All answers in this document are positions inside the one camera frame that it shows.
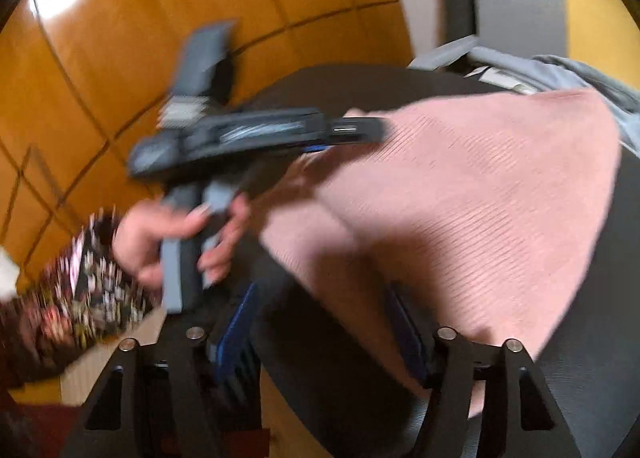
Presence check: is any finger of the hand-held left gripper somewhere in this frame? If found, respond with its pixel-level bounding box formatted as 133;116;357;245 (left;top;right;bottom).
324;115;394;147

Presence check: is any pink knitted sweater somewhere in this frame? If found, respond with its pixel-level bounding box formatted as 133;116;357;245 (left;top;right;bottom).
260;88;623;419

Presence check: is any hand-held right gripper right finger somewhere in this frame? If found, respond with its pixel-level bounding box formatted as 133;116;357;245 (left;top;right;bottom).
385;285;583;458

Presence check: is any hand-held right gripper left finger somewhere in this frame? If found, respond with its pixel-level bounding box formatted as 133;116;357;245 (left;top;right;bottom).
60;280;263;458

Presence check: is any person's left forearm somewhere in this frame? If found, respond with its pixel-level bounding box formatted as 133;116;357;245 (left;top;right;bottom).
0;208;166;389

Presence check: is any light grey-blue garment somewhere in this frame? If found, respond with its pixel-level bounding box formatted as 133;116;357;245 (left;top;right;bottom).
470;54;640;159

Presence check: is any grey yellow blue chair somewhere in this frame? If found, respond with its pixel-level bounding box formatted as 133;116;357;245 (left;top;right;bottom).
407;0;640;159

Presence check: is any person's left hand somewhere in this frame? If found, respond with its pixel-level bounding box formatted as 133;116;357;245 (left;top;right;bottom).
112;193;252;289

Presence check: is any wooden wardrobe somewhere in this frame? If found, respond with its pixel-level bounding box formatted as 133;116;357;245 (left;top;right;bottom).
0;0;416;404

